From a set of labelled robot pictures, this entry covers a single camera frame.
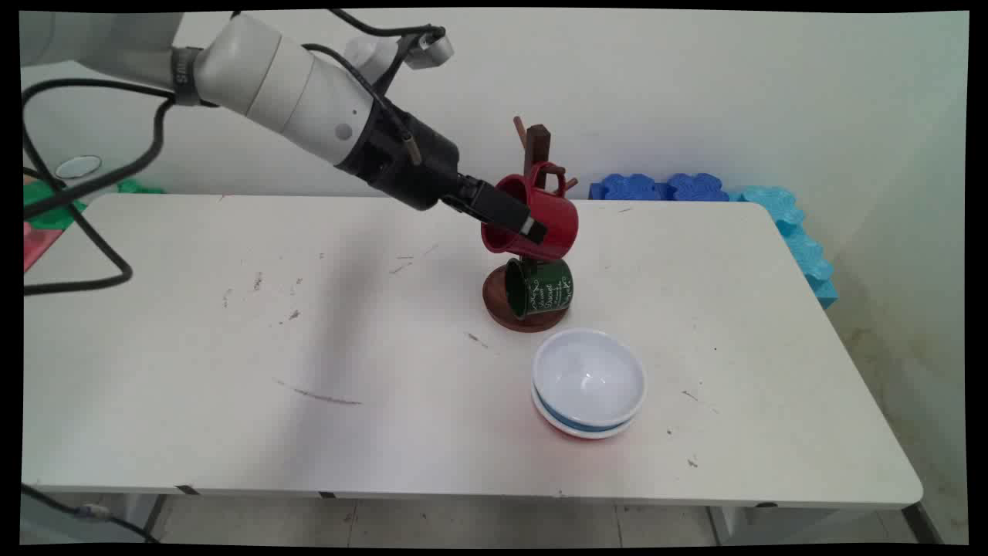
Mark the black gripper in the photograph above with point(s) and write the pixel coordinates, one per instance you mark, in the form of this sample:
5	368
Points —
401	158

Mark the red enamel mug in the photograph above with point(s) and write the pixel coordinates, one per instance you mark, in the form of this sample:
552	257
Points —
556	220

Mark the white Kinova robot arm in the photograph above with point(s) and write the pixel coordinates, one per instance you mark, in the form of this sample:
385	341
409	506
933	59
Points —
262	73

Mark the brown wooden mug tree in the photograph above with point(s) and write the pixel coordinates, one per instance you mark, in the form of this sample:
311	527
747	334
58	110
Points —
536	147

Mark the green enamel mug with lettering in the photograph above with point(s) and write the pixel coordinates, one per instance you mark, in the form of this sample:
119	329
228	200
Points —
544	289

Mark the dark blue foam mat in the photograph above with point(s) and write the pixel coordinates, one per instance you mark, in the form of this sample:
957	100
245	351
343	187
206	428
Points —
697	188
627	188

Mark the blue bowl with white inside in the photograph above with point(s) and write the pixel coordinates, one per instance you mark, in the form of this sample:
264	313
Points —
587	374

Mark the light blue foam mat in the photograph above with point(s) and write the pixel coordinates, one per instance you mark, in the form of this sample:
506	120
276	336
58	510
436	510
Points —
803	247

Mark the white enamel cup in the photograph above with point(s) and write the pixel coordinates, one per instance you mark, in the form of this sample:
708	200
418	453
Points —
77	166

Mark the green foam mat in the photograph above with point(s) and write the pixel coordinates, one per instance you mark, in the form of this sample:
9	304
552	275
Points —
50	216

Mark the red foam mat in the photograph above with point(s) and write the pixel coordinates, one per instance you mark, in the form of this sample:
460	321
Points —
37	243

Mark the black table leg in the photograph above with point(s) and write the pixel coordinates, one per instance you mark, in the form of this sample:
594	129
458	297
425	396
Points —
922	523

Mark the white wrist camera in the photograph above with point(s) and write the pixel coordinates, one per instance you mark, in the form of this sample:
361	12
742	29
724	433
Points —
432	50

